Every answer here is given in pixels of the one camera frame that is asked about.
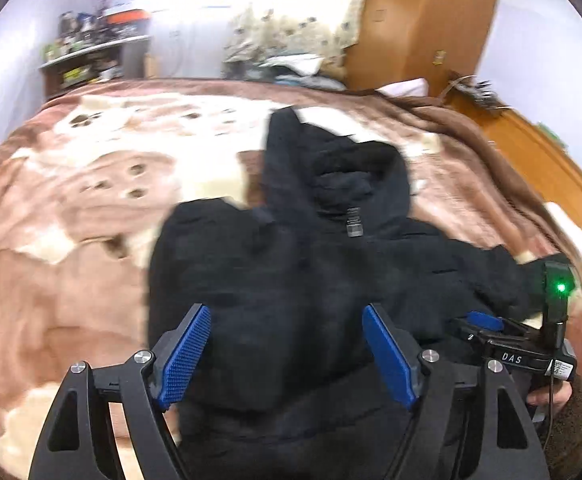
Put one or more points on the wooden headboard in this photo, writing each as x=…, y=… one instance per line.
x=538, y=158

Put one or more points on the person's right hand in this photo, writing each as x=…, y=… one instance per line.
x=553, y=398

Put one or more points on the orange lidded box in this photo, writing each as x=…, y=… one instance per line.
x=126, y=15

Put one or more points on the white pillow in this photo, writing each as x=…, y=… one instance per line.
x=401, y=89

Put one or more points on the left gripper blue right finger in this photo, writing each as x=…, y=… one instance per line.
x=396, y=355

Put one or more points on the cluttered shelf unit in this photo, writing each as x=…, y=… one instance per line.
x=88, y=51

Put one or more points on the black puffer jacket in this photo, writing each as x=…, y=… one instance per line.
x=286, y=387

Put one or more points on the brown paw print blanket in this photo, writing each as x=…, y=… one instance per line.
x=85, y=184

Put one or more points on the orange wooden wardrobe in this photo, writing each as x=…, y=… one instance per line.
x=409, y=39

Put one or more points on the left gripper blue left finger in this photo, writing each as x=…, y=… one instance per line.
x=176, y=355

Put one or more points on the patterned cream curtain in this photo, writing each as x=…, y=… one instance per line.
x=265, y=28

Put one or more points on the pile of items under curtain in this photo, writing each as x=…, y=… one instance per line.
x=296, y=70

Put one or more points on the right brown sleeve forearm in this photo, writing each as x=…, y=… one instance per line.
x=564, y=450

